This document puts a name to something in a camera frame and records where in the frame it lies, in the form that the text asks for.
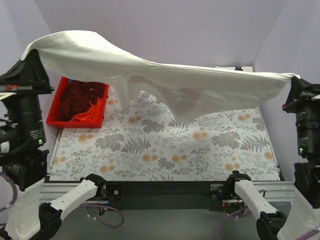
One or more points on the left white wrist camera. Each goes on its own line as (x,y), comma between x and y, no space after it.
(4,95)

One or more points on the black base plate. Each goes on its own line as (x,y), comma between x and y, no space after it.
(172,195)

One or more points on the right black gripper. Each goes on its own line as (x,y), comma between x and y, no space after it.
(302,101)

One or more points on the maroon t-shirt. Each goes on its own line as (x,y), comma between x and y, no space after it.
(76,97)

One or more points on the white Coca-Cola t-shirt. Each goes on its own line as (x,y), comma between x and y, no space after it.
(188,91)

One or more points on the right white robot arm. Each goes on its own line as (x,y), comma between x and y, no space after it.
(288,210)

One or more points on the folded white printed t-shirt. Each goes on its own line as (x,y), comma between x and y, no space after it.
(237,68)

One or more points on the aluminium frame rail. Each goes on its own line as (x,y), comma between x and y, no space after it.
(51,191)

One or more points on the red plastic bin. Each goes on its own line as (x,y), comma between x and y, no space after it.
(53,114)

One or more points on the orange t-shirt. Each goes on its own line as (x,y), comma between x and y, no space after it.
(93,114)

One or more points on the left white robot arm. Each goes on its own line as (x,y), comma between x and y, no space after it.
(24,164)

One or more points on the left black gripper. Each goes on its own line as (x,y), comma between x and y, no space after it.
(27,88)

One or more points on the floral patterned table mat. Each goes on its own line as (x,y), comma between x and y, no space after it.
(150,144)

